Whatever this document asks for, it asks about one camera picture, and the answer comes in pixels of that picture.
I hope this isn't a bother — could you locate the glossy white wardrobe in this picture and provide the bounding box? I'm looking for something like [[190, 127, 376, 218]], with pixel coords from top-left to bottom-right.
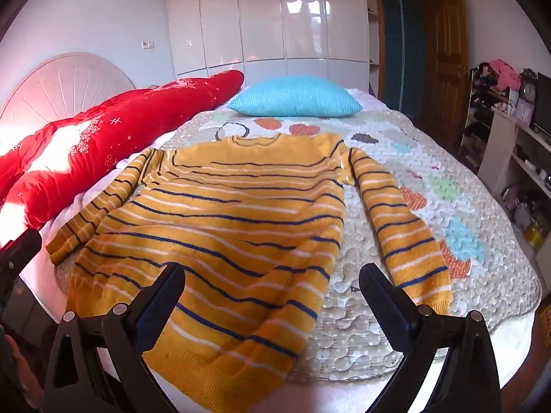
[[167, 0, 371, 79]]

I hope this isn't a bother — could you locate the quilted patterned bed cover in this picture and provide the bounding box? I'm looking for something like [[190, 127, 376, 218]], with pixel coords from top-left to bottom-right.
[[56, 109, 542, 381]]

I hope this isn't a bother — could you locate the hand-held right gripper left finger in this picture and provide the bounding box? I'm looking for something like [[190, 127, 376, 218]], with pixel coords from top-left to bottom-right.
[[43, 262, 187, 413]]

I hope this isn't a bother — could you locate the dark framed clock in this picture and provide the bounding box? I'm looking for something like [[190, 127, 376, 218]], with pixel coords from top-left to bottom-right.
[[519, 69, 539, 105]]

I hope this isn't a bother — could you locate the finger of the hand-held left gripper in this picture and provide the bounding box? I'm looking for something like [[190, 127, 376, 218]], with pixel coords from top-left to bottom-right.
[[0, 228, 43, 310]]

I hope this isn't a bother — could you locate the pink cloth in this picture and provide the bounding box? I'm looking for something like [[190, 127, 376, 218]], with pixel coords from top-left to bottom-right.
[[488, 59, 521, 91]]

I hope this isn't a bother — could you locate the person's left hand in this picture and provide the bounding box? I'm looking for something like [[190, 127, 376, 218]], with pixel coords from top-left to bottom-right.
[[0, 333, 46, 409]]

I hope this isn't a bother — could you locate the blue knit pillow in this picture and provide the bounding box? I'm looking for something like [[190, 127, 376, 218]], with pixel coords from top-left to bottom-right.
[[227, 75, 363, 118]]

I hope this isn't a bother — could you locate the wooden door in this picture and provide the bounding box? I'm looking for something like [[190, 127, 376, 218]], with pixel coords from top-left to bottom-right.
[[428, 2, 470, 142]]

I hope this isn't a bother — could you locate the cluttered shoe rack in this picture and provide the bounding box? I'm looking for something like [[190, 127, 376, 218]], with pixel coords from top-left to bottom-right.
[[458, 65, 523, 173]]

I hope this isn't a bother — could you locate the black monitor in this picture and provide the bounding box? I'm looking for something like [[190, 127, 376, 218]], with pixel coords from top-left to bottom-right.
[[531, 73, 551, 136]]

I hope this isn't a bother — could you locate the yellow striped knit sweater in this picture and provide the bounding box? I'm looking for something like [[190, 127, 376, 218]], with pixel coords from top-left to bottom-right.
[[45, 133, 454, 413]]

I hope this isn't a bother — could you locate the yellow bottle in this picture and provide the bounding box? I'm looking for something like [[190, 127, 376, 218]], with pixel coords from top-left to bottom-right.
[[527, 221, 544, 248]]

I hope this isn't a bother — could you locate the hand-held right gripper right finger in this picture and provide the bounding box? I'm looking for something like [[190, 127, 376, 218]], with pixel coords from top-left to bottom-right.
[[358, 262, 502, 413]]

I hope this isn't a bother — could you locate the white shelf unit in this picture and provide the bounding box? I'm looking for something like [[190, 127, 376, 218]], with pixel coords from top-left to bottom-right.
[[478, 107, 551, 276]]

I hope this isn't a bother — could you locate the red embroidered quilt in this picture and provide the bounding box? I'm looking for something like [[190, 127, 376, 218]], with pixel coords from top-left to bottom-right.
[[0, 70, 245, 248]]

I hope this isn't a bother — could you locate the white round headboard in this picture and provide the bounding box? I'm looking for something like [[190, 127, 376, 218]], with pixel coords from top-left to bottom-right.
[[0, 52, 137, 147]]

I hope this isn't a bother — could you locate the wooden door frame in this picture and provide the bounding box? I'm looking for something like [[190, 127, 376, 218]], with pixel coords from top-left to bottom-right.
[[373, 0, 469, 108]]

